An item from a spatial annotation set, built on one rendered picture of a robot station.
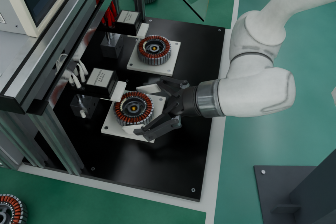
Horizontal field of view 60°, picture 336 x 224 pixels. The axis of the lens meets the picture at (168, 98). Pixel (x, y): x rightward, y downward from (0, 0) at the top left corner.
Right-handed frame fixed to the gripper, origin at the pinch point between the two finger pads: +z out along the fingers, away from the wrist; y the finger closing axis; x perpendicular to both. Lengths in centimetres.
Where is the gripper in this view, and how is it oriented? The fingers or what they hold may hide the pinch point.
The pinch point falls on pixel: (135, 109)
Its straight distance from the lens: 82.2
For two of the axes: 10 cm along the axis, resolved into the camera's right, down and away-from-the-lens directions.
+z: -8.6, 1.3, 4.9
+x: -4.6, -6.0, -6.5
